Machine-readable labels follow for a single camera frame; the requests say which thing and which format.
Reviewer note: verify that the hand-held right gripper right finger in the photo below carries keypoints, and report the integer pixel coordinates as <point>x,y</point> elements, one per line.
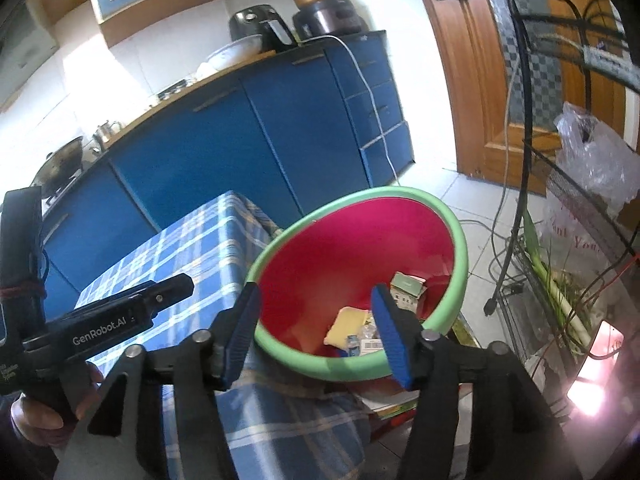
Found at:
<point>392,340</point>

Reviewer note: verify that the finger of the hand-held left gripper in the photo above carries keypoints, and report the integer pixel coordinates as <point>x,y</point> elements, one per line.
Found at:
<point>165,295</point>

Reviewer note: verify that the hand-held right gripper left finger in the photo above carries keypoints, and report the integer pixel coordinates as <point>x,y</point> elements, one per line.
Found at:
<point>242,335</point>

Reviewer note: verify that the white tissue pack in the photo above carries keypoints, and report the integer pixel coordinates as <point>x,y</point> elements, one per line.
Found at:
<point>367,335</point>

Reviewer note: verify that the yellow sponge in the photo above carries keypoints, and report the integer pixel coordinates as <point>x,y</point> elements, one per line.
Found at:
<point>345,325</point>

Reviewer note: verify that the green carton box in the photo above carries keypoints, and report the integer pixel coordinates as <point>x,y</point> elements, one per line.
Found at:
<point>407,287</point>

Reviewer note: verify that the red basin with green rim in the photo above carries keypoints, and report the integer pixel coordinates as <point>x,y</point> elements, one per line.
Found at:
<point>350,245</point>

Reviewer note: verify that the person's left hand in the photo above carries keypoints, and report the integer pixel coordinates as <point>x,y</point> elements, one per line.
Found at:
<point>35,420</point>

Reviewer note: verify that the blue plaid tablecloth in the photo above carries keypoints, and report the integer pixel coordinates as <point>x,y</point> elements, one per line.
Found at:
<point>175,260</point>

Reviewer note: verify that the blue base cabinets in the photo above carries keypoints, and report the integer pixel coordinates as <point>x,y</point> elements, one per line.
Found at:
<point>210,150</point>

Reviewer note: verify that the steel kettle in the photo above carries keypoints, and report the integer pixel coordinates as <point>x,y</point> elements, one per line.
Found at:
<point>105,135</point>

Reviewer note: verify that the black wok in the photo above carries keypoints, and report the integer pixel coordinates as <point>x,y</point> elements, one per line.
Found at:
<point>60,160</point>

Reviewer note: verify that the green onions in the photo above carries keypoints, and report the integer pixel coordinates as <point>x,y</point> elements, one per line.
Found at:
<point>555,285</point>

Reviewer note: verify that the white printed plastic bag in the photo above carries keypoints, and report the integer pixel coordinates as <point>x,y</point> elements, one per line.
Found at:
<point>575,230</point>

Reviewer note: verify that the wooden door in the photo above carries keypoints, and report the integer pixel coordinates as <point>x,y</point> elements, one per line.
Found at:
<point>480,110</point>

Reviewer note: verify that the white bowl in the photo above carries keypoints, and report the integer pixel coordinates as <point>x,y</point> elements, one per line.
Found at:
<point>235,52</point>

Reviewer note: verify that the range hood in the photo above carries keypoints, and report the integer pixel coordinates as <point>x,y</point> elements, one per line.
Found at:
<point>25,60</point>

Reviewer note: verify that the clear plastic bag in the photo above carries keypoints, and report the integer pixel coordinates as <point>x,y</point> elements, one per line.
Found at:
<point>595,155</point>

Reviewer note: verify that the black air fryer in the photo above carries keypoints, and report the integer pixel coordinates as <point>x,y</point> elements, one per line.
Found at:
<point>255,22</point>

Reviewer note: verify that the dark rice cooker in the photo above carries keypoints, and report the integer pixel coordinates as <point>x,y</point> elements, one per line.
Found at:
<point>325,17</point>

